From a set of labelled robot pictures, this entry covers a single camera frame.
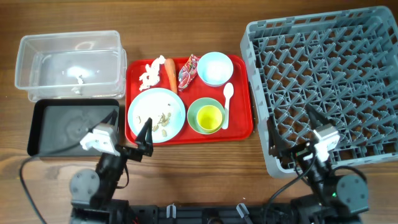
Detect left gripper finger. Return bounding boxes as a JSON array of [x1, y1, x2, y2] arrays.
[[104, 110, 118, 126], [135, 118, 153, 148]]

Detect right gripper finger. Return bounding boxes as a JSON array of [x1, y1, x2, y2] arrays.
[[267, 115, 287, 152], [305, 104, 334, 129]]

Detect green bowl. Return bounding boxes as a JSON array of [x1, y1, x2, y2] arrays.
[[187, 98, 225, 134]]

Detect yellow cup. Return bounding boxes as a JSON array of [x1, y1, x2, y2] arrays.
[[197, 105, 223, 133]]

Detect white plastic spoon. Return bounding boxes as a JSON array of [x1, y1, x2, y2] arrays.
[[221, 83, 234, 129]]

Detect light blue bowl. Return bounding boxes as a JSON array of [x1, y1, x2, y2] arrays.
[[197, 52, 234, 87]]

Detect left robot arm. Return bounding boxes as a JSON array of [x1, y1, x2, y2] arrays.
[[70, 111, 154, 223]]

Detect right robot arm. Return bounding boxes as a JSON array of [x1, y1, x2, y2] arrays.
[[262, 105, 369, 223]]

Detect grey dishwasher rack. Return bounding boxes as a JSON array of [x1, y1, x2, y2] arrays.
[[240, 6, 397, 178]]

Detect food scraps on plate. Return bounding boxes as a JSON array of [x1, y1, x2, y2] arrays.
[[134, 112, 171, 137]]

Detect light blue plate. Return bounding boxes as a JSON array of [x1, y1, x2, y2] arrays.
[[127, 88, 186, 143]]

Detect black tray bin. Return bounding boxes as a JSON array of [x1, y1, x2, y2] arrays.
[[27, 99, 119, 156]]

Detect crumpled white tissue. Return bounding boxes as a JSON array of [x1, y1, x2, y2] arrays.
[[139, 55, 165, 91]]

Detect clear plastic bin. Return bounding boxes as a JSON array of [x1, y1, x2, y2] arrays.
[[14, 30, 127, 102]]

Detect red serving tray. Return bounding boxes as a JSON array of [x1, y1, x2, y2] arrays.
[[125, 55, 253, 145]]

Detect orange carrot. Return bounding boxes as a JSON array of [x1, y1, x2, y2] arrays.
[[164, 58, 178, 94]]

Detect red snack wrapper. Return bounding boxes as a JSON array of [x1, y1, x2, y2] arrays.
[[177, 54, 199, 91]]

